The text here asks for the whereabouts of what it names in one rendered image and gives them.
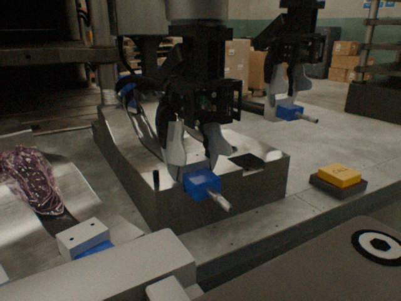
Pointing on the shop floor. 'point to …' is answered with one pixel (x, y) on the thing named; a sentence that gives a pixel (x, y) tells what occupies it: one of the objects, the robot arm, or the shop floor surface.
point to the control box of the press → (140, 29)
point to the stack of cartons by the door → (346, 62)
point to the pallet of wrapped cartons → (235, 63)
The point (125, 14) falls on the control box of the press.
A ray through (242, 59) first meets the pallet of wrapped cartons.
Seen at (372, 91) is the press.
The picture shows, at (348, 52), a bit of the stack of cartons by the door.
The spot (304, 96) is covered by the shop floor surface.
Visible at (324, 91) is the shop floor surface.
